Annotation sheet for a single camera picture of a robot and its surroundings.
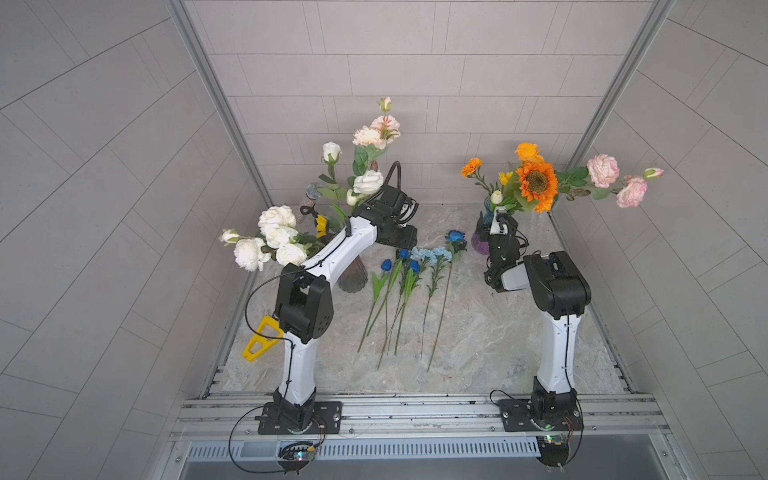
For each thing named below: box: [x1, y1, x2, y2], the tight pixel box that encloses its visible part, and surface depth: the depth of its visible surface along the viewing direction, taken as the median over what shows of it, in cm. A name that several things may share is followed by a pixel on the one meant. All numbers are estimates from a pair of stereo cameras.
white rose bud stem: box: [317, 141, 347, 200], surface depth 80 cm
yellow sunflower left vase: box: [316, 214, 328, 239], surface depth 82 cm
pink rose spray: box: [352, 96, 401, 177], surface depth 70 cm
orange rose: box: [515, 142, 544, 163], surface depth 86 cm
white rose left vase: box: [353, 170, 384, 195], surface depth 72 cm
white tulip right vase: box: [490, 189, 503, 204], surface depth 82 cm
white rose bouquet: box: [219, 205, 325, 272], surface depth 57 cm
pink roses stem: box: [556, 154, 664, 208], surface depth 67 cm
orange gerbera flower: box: [516, 161, 559, 213], surface depth 70 cm
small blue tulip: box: [357, 259, 392, 353], surface depth 96 cm
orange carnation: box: [460, 157, 483, 177], surface depth 90 cm
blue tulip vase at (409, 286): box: [394, 259, 420, 355], surface depth 93 cm
